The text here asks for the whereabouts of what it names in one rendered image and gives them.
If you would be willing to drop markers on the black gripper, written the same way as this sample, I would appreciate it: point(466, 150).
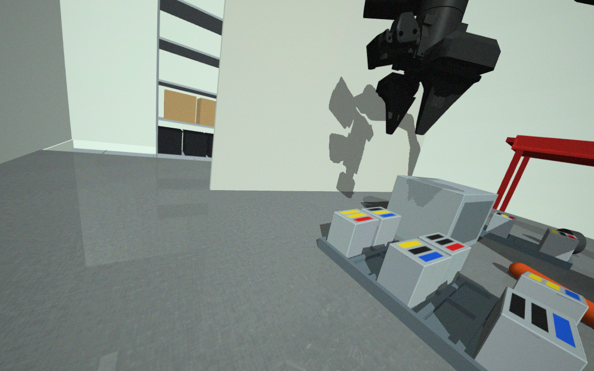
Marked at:
point(452, 63)

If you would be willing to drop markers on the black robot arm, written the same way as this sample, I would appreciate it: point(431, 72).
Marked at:
point(406, 34)

